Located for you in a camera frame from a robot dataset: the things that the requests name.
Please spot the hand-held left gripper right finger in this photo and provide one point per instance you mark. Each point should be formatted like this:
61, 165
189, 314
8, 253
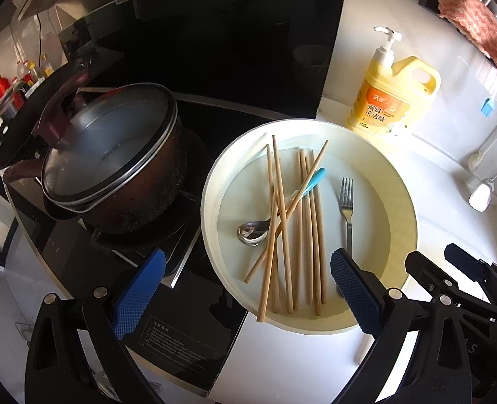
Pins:
353, 290

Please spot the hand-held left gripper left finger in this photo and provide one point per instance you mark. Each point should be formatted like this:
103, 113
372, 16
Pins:
141, 292

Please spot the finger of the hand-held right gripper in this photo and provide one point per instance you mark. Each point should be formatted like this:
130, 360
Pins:
429, 273
463, 261

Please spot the pile of wooden chopsticks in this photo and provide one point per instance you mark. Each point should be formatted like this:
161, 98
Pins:
315, 261

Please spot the stainless steel fork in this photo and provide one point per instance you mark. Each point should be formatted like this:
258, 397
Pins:
346, 206

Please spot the white round plastic basin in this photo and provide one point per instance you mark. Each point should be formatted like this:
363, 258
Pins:
370, 202

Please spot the black stove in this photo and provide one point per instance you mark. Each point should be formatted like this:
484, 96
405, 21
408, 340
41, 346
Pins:
181, 324

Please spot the white plastic cutting board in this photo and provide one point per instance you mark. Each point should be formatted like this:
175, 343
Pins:
363, 347

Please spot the stainless steel spatula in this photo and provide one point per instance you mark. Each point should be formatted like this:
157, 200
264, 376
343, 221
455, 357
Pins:
481, 197

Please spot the brown cooking pot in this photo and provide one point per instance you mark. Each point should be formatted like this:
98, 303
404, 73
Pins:
147, 202

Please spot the glass pot lid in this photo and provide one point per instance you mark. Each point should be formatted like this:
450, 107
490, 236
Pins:
113, 155

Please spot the blue silicone basting brush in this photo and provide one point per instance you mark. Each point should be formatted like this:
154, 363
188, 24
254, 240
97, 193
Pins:
487, 108

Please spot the yellow dish soap pump bottle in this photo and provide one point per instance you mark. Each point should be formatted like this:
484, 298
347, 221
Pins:
379, 105

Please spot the small steel pot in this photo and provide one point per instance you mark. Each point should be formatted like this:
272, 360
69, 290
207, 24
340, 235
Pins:
10, 109

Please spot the yellow-capped oil bottle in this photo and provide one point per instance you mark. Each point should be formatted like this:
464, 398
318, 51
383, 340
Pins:
47, 67

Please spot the red plastic bag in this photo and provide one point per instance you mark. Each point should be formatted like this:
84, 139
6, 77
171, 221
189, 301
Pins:
3, 90

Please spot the clear seasoning bottle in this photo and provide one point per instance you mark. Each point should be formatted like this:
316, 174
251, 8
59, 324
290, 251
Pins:
28, 71

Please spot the pink dish cloth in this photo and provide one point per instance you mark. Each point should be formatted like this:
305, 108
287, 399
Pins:
471, 12

